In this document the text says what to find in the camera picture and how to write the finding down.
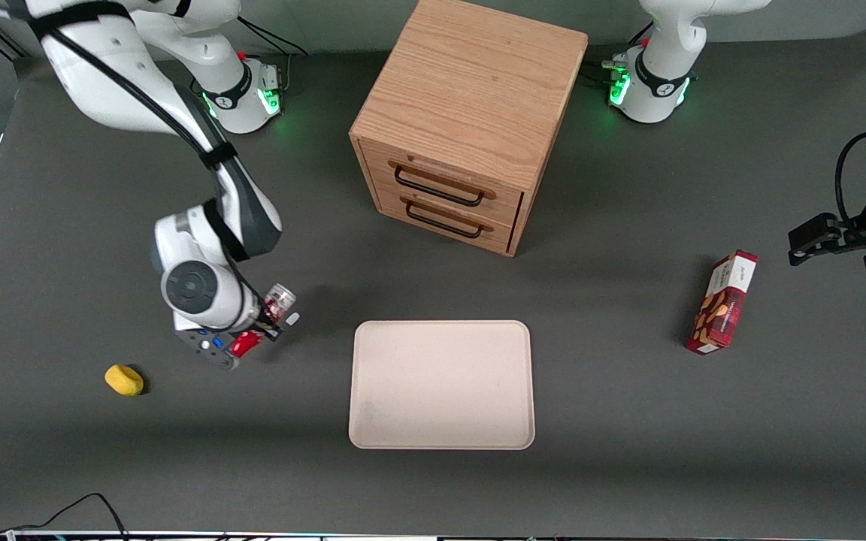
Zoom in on beige rectangular tray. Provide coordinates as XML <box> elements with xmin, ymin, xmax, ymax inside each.
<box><xmin>348</xmin><ymin>319</ymin><xmax>536</xmax><ymax>451</ymax></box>

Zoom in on red plaid cookie box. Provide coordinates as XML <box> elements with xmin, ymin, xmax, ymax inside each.
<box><xmin>685</xmin><ymin>249</ymin><xmax>759</xmax><ymax>356</ymax></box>

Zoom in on yellow sponge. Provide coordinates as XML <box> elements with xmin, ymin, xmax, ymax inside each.
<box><xmin>104</xmin><ymin>364</ymin><xmax>145</xmax><ymax>397</ymax></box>

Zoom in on wooden two-drawer cabinet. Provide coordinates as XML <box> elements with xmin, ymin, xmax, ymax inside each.
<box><xmin>349</xmin><ymin>0</ymin><xmax>589</xmax><ymax>258</ymax></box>

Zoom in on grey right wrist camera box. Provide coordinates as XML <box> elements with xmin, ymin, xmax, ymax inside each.
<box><xmin>176</xmin><ymin>327</ymin><xmax>243</xmax><ymax>372</ymax></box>

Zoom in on black cable along right arm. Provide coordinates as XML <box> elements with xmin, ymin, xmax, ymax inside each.
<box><xmin>26</xmin><ymin>4</ymin><xmax>285</xmax><ymax>340</ymax></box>

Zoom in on black drawer handle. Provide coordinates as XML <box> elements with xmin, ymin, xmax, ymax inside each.
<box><xmin>387</xmin><ymin>159</ymin><xmax>497</xmax><ymax>208</ymax></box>
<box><xmin>400</xmin><ymin>196</ymin><xmax>495</xmax><ymax>240</ymax></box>

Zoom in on black cable at table edge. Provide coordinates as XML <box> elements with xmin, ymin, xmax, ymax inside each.
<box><xmin>0</xmin><ymin>492</ymin><xmax>130</xmax><ymax>541</ymax></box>

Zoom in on cables at left arm base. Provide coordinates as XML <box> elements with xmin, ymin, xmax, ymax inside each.
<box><xmin>582</xmin><ymin>23</ymin><xmax>656</xmax><ymax>87</ymax></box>

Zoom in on black cable at right arm base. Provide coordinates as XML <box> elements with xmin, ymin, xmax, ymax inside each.
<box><xmin>236</xmin><ymin>14</ymin><xmax>309</xmax><ymax>83</ymax></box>

